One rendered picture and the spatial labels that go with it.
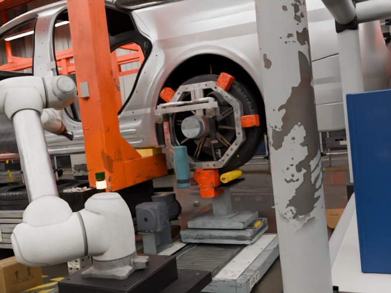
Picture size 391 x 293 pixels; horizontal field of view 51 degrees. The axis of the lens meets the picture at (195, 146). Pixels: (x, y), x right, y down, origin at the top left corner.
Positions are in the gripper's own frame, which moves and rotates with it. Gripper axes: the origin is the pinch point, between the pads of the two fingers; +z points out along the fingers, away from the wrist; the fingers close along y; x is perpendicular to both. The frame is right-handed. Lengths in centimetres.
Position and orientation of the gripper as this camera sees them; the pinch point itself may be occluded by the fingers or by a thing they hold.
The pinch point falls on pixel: (70, 136)
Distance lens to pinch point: 263.7
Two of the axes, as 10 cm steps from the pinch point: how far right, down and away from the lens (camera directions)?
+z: 0.5, 2.4, 9.7
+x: 3.0, -9.3, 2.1
